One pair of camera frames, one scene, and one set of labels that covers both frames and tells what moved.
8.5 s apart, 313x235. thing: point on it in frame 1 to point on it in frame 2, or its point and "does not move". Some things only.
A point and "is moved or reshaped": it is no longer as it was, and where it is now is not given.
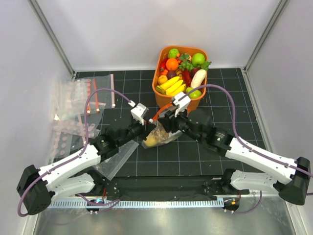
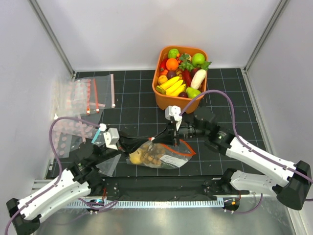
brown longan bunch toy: x=160 y=133 to x=151 y=153
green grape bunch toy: x=186 y=65 does not move
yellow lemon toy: x=150 y=140 is moved or reshaped
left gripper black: x=145 y=129 to x=129 y=143
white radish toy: x=197 y=78 does not move
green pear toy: x=195 y=94 does not move
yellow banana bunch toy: x=171 y=85 does not move
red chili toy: x=163 y=66 does not move
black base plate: x=162 y=186 does not move
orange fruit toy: x=171 y=64 does not move
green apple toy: x=197 y=58 does not move
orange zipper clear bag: x=159 y=134 to x=165 y=156
